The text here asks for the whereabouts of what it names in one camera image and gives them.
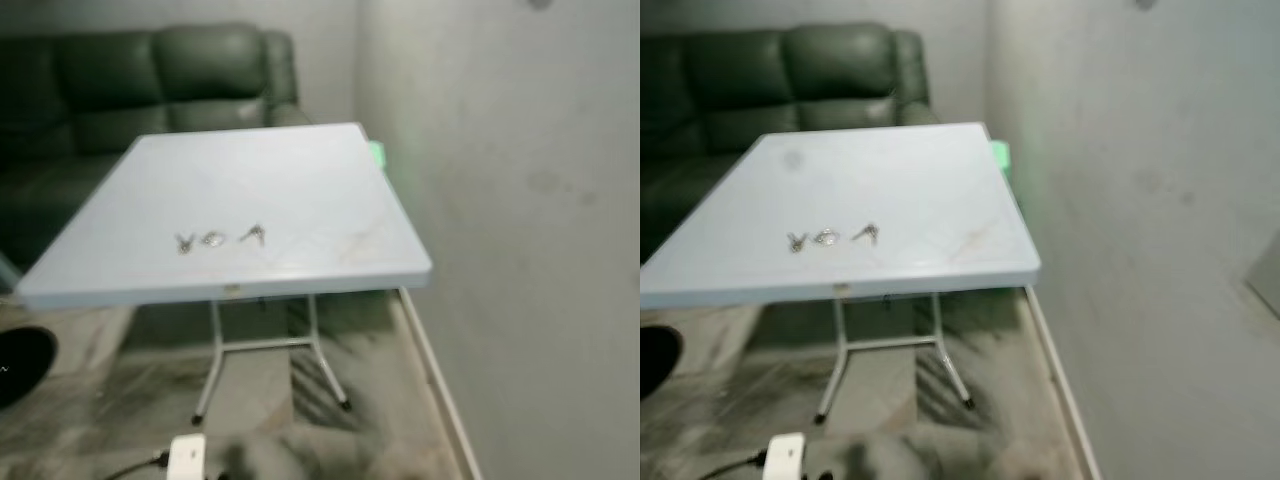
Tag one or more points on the white skirting strip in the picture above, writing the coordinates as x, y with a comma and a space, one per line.
1062, 385
440, 385

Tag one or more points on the black round object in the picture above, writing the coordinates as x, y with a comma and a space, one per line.
657, 360
20, 365

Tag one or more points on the dark green leather sofa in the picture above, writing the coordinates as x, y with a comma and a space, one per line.
750, 90
100, 90

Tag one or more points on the light blue folding table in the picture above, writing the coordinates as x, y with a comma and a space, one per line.
880, 180
250, 180

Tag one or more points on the light green plastic object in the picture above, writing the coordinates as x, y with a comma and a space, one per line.
377, 156
1000, 160

